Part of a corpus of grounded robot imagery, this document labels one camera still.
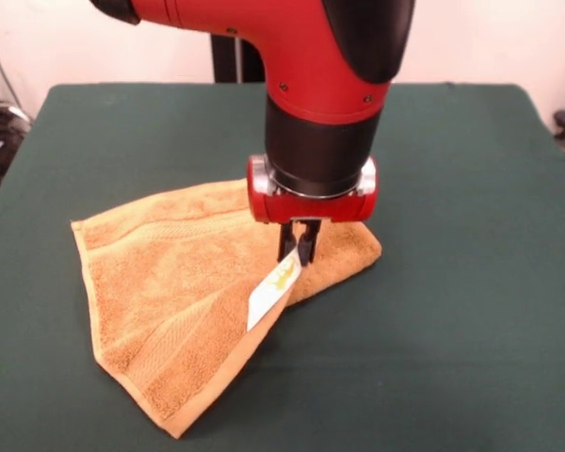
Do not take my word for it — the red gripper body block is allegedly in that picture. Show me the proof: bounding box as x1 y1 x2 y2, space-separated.
245 153 379 226

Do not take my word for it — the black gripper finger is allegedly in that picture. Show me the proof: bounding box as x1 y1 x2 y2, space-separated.
297 219 322 267
276 219 299 264

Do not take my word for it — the tan terry towel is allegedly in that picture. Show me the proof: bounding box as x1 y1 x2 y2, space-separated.
70 177 383 440

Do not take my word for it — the dark green table cloth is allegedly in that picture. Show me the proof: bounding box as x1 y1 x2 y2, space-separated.
0 82 565 452

